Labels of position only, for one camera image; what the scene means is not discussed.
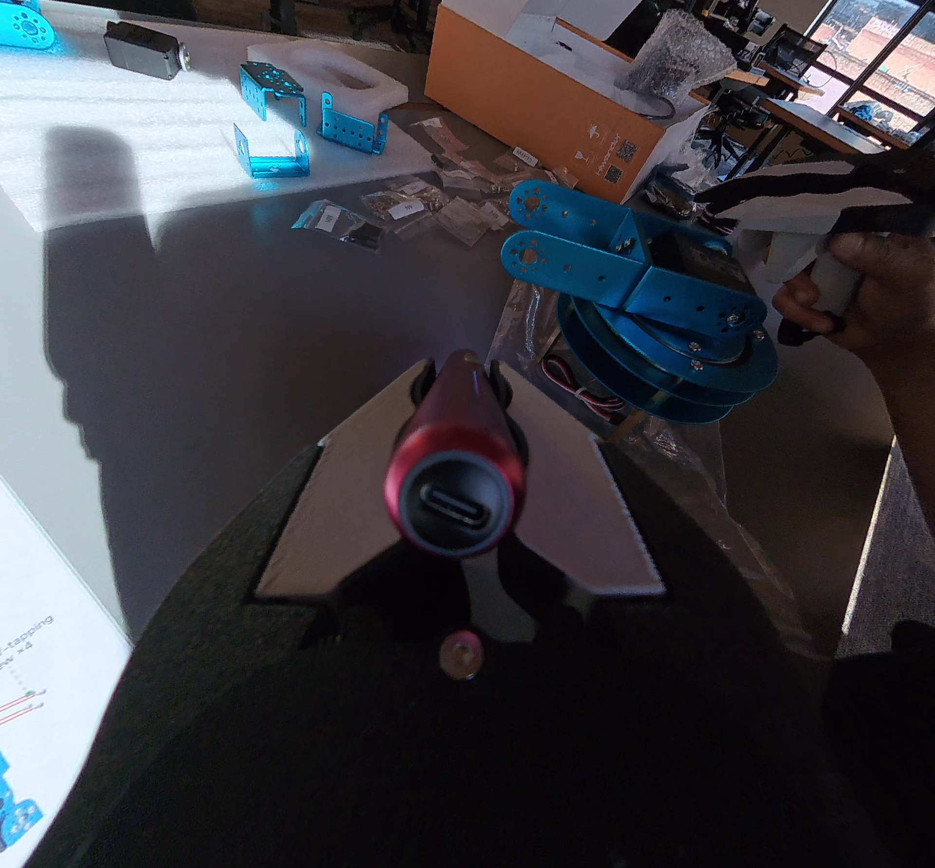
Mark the blue robot arm base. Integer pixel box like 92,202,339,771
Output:
500,178,779,425

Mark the person's right forearm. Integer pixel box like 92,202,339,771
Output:
865,360,935,526

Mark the blue perforated bracket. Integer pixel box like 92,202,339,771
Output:
239,60,308,126

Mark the large window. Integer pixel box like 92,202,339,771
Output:
802,0,935,118

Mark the person's right hand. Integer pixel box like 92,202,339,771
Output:
770,227,935,372

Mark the printed instruction sheet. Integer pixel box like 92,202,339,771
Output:
0,474,134,856

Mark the long blue U bracket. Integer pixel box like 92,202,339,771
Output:
317,92,390,156

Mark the orange and white cardboard box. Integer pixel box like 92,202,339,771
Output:
423,0,704,206

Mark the bubble wrap bundle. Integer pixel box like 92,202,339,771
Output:
613,8,738,110

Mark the red white black servo cable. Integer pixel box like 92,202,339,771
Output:
539,352,631,418

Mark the red electric screwdriver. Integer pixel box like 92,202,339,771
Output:
384,350,528,562

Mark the white foam sheet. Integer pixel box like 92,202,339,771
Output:
0,0,433,235

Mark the small blue U bracket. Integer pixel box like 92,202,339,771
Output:
233,122,312,180

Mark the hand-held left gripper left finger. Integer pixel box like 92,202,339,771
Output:
254,360,439,604

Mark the black servo motor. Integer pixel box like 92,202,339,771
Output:
103,20,190,81

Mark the pile of small screw bags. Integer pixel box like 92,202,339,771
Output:
291,116,580,253

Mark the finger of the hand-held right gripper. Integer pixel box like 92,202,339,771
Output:
722,176,935,235
692,156,879,218

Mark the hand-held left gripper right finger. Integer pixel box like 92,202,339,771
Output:
487,360,667,599

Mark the white foam block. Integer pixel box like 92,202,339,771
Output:
246,42,409,110

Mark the clear plastic bag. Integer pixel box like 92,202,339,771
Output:
488,277,735,544

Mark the grey desk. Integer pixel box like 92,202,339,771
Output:
0,0,898,665

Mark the blue round-ended bracket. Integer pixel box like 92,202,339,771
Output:
0,0,56,52

